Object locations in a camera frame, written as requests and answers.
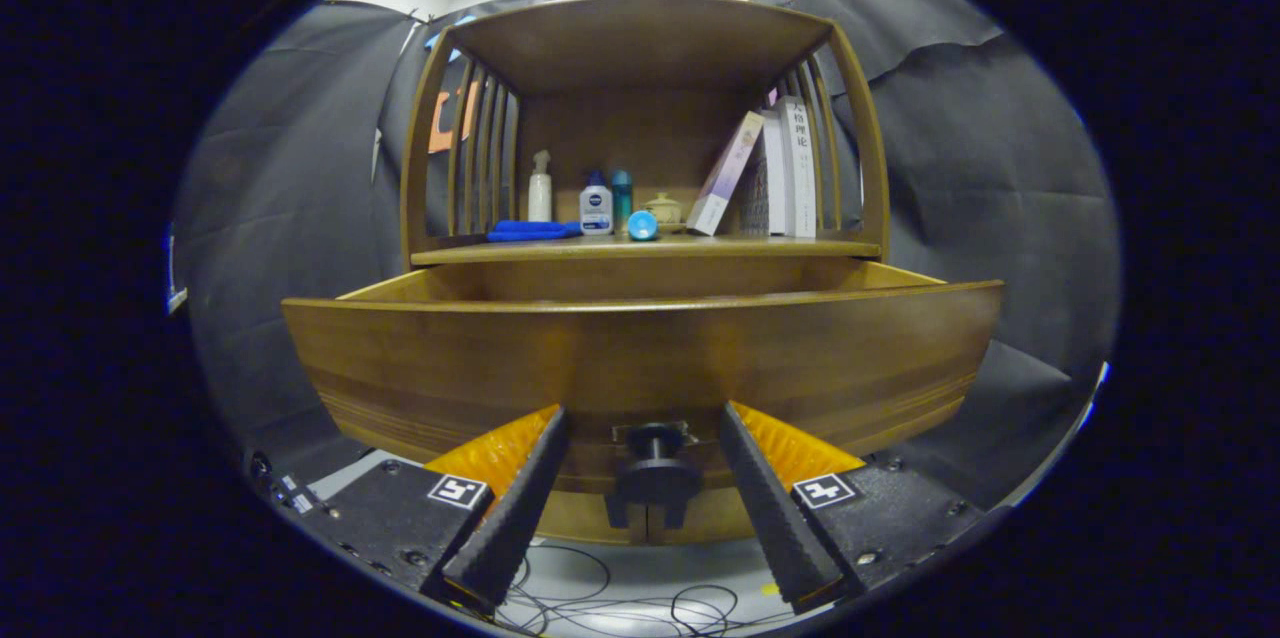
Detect brown wooden cabinet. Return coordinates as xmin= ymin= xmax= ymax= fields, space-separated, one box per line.
xmin=400 ymin=0 xmax=891 ymax=547

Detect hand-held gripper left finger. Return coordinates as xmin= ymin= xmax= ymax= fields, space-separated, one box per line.
xmin=300 ymin=405 xmax=571 ymax=616

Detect black backdrop cloth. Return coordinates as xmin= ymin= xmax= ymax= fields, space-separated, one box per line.
xmin=170 ymin=0 xmax=1121 ymax=519

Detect black floor cables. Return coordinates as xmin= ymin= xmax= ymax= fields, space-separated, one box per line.
xmin=490 ymin=543 xmax=781 ymax=638

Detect wooden drawer with black knob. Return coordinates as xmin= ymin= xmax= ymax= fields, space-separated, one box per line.
xmin=282 ymin=258 xmax=1004 ymax=531

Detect purple white book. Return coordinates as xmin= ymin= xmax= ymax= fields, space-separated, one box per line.
xmin=686 ymin=111 xmax=765 ymax=237

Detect black power strip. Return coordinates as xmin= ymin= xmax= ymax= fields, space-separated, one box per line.
xmin=247 ymin=451 xmax=336 ymax=519

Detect white pump bottle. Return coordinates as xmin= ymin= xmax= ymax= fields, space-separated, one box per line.
xmin=528 ymin=150 xmax=553 ymax=223

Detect wooden cabinet door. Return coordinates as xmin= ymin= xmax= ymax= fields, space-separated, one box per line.
xmin=648 ymin=488 xmax=758 ymax=544
xmin=535 ymin=490 xmax=649 ymax=547

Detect blue folded cloth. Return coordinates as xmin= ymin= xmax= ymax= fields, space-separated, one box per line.
xmin=487 ymin=220 xmax=583 ymax=243

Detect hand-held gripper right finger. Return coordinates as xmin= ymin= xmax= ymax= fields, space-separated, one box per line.
xmin=718 ymin=401 xmax=986 ymax=616

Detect white lotion bottle blue cap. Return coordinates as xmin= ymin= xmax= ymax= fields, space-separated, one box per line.
xmin=580 ymin=171 xmax=614 ymax=236

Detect wooden countertop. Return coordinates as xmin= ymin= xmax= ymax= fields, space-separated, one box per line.
xmin=410 ymin=233 xmax=883 ymax=267

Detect dark patterned cover book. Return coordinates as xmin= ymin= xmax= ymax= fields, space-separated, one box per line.
xmin=740 ymin=108 xmax=791 ymax=237

